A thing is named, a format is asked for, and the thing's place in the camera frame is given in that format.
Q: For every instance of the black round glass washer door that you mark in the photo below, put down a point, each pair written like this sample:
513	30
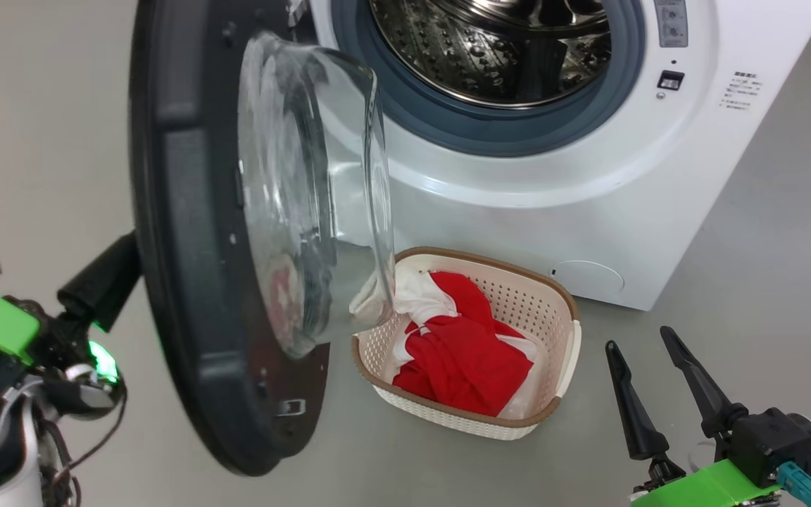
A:
187	246

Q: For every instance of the red garment with small logo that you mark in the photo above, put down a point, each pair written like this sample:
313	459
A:
462	370

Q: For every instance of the grey rectangular plate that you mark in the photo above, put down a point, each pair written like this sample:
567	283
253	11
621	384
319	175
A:
671	24

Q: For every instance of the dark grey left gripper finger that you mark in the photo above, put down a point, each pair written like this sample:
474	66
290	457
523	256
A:
103	282

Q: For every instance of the perforated steel washer drum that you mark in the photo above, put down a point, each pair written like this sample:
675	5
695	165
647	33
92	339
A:
490	56

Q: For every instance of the cream basket with brown rim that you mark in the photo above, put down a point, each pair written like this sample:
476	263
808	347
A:
518	303

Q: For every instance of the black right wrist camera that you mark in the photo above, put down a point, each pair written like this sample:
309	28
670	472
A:
771	443

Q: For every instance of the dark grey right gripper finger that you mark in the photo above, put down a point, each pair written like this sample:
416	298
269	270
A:
634	415
708	394

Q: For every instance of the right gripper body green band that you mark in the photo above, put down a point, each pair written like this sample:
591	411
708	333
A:
708	489

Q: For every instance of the white front-load washing machine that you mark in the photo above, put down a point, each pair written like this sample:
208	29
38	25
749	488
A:
624	197

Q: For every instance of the round white filter cover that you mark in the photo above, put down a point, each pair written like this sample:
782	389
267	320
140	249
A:
588	278

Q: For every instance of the grey rubber door gasket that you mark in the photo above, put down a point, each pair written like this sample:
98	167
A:
490	130

